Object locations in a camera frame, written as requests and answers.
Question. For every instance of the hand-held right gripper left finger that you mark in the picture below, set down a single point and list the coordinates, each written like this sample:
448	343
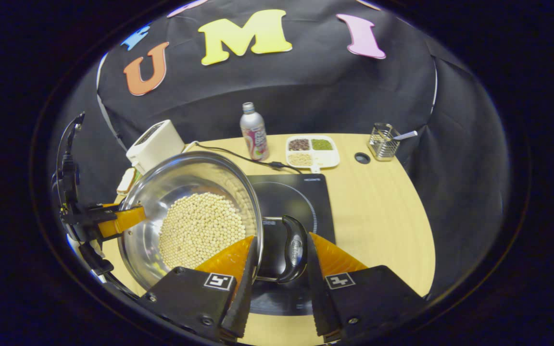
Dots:
245	298

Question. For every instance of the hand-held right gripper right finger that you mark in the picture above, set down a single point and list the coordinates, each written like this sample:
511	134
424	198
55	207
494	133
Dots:
316	298

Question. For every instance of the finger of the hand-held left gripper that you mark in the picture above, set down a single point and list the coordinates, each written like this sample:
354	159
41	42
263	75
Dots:
113	206
123	221

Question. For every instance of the black induction cooktop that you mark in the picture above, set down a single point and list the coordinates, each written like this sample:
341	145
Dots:
306	202

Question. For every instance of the green plate with sandwich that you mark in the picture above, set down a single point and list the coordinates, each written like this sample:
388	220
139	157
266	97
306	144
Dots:
126	181

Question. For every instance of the white toaster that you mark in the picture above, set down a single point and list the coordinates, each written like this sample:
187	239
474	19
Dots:
154	146

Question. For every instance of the pile of soybeans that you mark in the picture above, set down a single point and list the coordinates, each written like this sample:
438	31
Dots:
200	230

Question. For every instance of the white divided dish of beans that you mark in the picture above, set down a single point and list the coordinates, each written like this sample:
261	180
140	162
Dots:
311	154

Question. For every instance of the silver bottle with pink label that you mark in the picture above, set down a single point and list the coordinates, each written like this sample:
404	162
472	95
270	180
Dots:
255	137

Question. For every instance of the metal mesh utensil holder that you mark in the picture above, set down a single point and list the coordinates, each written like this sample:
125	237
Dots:
384	143

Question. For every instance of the metal spoon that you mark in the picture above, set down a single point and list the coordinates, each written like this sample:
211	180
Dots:
406	135

